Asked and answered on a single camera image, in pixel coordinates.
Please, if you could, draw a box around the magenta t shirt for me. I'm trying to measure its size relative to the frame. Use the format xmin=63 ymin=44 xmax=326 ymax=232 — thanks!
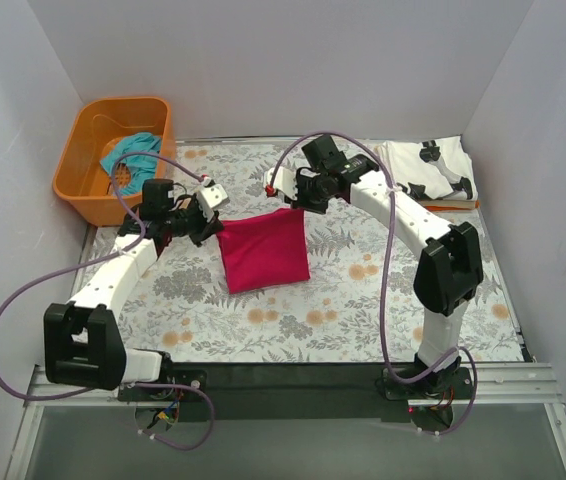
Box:
xmin=216 ymin=208 xmax=310 ymax=294

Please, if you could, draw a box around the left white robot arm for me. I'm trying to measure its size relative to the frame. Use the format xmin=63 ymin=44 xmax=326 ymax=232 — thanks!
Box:
xmin=43 ymin=178 xmax=229 ymax=400

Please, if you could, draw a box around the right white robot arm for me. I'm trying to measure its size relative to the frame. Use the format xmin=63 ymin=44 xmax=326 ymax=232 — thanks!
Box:
xmin=269 ymin=131 xmax=484 ymax=398

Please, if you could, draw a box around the teal t shirt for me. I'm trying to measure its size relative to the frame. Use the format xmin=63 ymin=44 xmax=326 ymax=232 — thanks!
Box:
xmin=100 ymin=132 xmax=162 ymax=196

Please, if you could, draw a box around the orange plastic basket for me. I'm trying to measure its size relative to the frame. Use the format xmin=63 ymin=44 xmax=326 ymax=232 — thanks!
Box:
xmin=52 ymin=96 xmax=176 ymax=227

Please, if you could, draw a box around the white printed folded t shirt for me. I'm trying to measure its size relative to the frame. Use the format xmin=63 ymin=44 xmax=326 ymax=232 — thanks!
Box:
xmin=375 ymin=136 xmax=478 ymax=204

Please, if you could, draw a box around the floral patterned table mat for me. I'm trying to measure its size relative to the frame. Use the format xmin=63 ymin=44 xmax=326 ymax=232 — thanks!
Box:
xmin=118 ymin=143 xmax=523 ymax=363

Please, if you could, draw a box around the beige folded t shirt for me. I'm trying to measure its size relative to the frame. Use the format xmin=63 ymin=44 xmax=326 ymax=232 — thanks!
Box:
xmin=418 ymin=199 xmax=480 ymax=211

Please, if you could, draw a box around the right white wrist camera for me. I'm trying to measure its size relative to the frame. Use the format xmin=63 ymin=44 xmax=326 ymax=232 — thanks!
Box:
xmin=263 ymin=167 xmax=298 ymax=202

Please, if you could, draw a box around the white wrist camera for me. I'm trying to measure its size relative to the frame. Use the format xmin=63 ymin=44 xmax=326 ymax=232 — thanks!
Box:
xmin=195 ymin=184 xmax=229 ymax=220
xmin=263 ymin=167 xmax=298 ymax=202

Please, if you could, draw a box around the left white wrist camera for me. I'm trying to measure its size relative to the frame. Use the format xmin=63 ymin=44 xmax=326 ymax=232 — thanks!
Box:
xmin=195 ymin=184 xmax=229 ymax=220

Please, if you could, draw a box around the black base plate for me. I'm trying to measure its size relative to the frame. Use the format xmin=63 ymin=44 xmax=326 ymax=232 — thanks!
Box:
xmin=118 ymin=363 xmax=474 ymax=423

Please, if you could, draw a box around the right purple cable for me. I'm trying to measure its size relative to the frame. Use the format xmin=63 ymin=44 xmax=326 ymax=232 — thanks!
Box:
xmin=267 ymin=130 xmax=479 ymax=437

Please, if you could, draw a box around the aluminium frame rail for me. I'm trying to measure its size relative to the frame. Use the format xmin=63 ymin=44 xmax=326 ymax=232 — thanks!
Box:
xmin=7 ymin=362 xmax=566 ymax=479

